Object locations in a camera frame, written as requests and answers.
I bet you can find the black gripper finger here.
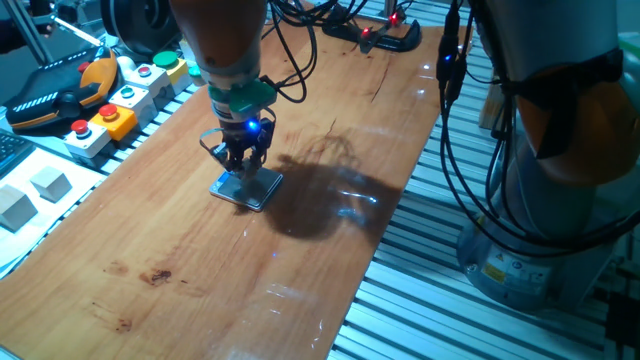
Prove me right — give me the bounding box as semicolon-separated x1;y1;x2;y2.
244;145;270;179
212;142;242;174

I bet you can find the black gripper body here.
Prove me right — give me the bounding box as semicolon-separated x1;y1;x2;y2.
218;115;277;159

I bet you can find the silver digital pocket scale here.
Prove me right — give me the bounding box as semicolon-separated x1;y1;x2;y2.
208;166;284;213

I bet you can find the medium wooden block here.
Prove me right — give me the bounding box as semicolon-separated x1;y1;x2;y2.
29;165;73;204

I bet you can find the large wooden block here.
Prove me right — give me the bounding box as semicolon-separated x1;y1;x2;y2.
0;183;39;234

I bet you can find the green wrist adapter plate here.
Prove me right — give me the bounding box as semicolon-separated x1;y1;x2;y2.
207;79;279;121

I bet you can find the yellow box big green button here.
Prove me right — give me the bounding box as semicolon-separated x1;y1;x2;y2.
152;50;193;94

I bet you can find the white box green button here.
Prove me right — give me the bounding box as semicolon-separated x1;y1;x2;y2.
108;83;159;126

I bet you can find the white box red button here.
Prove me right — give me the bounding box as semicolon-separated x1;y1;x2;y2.
124;63;174;101
63;118;112;160

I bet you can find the glossy wooden board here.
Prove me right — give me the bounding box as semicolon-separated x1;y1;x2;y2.
0;22;446;360

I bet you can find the yellow box red button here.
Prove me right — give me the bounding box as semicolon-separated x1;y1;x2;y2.
88;103;139;142

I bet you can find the small white rounded object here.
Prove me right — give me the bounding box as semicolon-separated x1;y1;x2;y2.
115;54;137;76

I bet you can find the black filament spool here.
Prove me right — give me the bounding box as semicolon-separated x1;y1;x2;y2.
99;0;182;57

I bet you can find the black clamp-shaped device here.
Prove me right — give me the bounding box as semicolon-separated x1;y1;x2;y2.
321;10;424;54

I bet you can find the black orange teach pendant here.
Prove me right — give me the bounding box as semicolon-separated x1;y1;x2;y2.
3;45;120;132

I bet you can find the black computer keyboard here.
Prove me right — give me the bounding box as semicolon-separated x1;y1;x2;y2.
0;128;36;179

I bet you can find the grey flat ribbon cable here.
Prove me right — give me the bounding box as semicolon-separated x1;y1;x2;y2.
198;127;229;161

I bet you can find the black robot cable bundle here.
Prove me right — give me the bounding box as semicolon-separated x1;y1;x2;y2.
259;0;640;259

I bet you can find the grey metal frame bar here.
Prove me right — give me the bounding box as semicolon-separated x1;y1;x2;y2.
2;0;54;66

